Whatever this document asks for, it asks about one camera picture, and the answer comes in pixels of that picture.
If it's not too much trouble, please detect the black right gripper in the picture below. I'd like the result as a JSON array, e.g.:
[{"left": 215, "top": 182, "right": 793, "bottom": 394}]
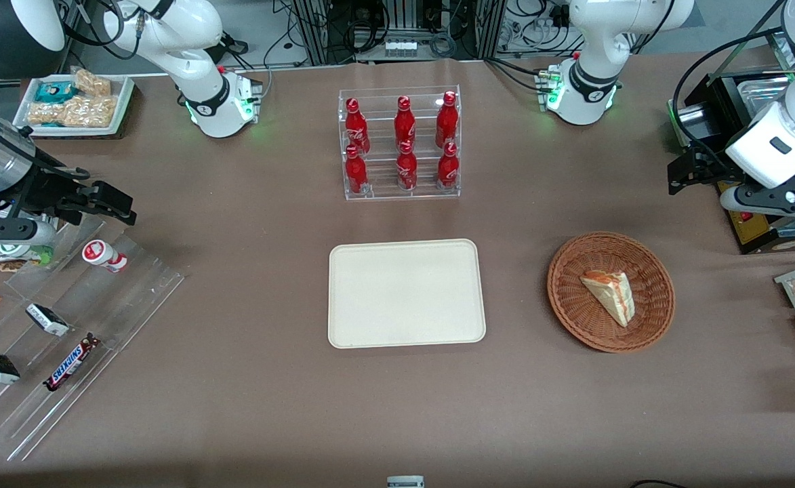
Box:
[{"left": 12, "top": 167, "right": 138, "bottom": 227}]

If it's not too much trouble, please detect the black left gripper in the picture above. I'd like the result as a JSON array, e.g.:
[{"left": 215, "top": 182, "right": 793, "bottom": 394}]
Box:
[{"left": 667, "top": 145, "right": 745, "bottom": 197}]

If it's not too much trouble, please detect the triangle sandwich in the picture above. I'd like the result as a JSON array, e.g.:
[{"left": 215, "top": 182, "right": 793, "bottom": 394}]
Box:
[{"left": 579, "top": 270, "right": 636, "bottom": 328}]

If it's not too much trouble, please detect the white snack tray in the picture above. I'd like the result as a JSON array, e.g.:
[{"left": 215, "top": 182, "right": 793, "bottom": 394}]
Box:
[{"left": 12, "top": 72, "right": 136, "bottom": 139}]

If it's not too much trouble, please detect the brown wicker basket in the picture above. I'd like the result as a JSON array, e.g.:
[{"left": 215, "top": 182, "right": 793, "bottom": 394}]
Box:
[{"left": 547, "top": 232, "right": 676, "bottom": 353}]

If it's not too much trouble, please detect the cream plastic tray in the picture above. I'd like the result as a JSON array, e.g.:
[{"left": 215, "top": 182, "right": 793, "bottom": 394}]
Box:
[{"left": 328, "top": 239, "right": 487, "bottom": 349}]

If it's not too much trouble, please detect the white red yogurt bottle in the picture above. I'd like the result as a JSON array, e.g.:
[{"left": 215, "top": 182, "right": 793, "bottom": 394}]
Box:
[{"left": 81, "top": 239, "right": 129, "bottom": 274}]

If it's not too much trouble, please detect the black box appliance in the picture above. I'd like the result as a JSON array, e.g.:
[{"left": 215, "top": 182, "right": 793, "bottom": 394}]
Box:
[{"left": 668, "top": 66, "right": 795, "bottom": 256}]

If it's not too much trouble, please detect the large rice cracker pack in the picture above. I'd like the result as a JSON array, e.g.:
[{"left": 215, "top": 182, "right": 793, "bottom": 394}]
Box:
[{"left": 27, "top": 94, "right": 119, "bottom": 129}]

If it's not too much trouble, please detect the clear acrylic stepped display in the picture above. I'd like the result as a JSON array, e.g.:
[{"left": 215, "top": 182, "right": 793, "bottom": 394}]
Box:
[{"left": 0, "top": 216, "right": 189, "bottom": 463}]

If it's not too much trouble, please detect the small rice cracker pack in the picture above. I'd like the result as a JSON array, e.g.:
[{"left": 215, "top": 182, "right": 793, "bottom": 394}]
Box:
[{"left": 71, "top": 67, "right": 113, "bottom": 97}]

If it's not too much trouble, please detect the teal snack packet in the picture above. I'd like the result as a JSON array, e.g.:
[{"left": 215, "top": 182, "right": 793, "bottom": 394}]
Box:
[{"left": 34, "top": 81, "right": 77, "bottom": 104}]

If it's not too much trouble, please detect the snickers chocolate bar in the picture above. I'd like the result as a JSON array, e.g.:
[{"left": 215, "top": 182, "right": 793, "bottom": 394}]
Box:
[{"left": 43, "top": 333, "right": 102, "bottom": 392}]

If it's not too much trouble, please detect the red cola bottle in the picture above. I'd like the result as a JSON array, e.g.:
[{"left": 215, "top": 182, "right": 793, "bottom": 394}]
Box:
[
  {"left": 344, "top": 145, "right": 370, "bottom": 196},
  {"left": 395, "top": 140, "right": 419, "bottom": 192},
  {"left": 394, "top": 96, "right": 417, "bottom": 146},
  {"left": 435, "top": 91, "right": 460, "bottom": 148},
  {"left": 436, "top": 142, "right": 461, "bottom": 190},
  {"left": 344, "top": 98, "right": 371, "bottom": 155}
]

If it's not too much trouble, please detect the clear acrylic bottle rack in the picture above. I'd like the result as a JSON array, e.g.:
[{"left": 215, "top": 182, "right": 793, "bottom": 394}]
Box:
[{"left": 338, "top": 85, "right": 462, "bottom": 201}]

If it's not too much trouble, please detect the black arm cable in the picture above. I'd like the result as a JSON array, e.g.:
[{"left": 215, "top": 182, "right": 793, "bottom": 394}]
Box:
[{"left": 671, "top": 26, "right": 795, "bottom": 158}]

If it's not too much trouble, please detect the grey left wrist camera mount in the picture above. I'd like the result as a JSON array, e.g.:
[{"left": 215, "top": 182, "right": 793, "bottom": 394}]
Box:
[{"left": 718, "top": 182, "right": 795, "bottom": 219}]

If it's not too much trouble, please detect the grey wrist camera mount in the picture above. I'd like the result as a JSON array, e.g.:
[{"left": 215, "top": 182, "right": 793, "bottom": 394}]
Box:
[
  {"left": 0, "top": 216, "right": 57, "bottom": 264},
  {"left": 718, "top": 182, "right": 795, "bottom": 219}
]

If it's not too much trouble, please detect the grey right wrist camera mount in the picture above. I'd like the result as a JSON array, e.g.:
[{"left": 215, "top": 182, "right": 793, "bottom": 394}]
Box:
[{"left": 0, "top": 216, "right": 57, "bottom": 264}]

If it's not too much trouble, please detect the aluminium frame rack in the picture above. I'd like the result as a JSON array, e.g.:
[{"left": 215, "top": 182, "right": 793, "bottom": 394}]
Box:
[{"left": 291, "top": 0, "right": 508, "bottom": 66}]

